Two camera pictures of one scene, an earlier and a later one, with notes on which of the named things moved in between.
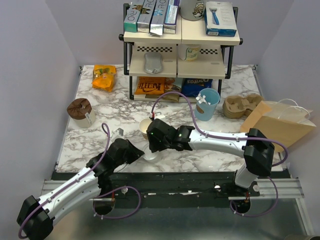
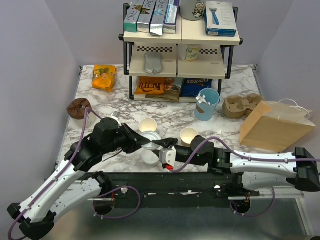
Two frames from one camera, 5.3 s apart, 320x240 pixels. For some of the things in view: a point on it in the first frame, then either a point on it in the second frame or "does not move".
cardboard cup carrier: (236, 107) does not move
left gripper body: (120, 162) → (118, 143)
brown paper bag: (281, 121) does not move
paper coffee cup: (143, 125) does not move
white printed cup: (189, 52) does not move
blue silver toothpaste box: (156, 24) does not move
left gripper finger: (132, 152) → (134, 140)
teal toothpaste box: (132, 15) does not move
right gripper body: (156, 145) → (185, 152)
